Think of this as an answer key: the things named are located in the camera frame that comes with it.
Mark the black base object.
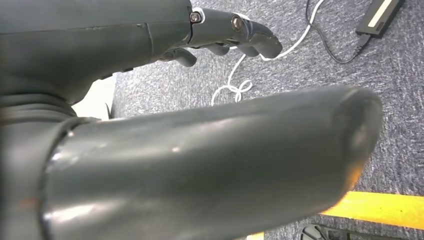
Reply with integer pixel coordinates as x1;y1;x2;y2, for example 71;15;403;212
300;224;398;240

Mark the white floor cable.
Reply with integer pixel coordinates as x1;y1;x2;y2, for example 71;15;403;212
210;0;326;107

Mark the yellow floor tape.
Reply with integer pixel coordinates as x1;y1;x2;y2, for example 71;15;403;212
246;191;424;240

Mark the black adapter cable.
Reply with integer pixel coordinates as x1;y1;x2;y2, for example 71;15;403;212
304;0;372;64

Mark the black power adapter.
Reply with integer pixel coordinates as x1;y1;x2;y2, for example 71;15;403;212
355;0;406;39

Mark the ribbed robot left arm sleeve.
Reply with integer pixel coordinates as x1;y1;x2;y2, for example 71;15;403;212
0;93;79;127

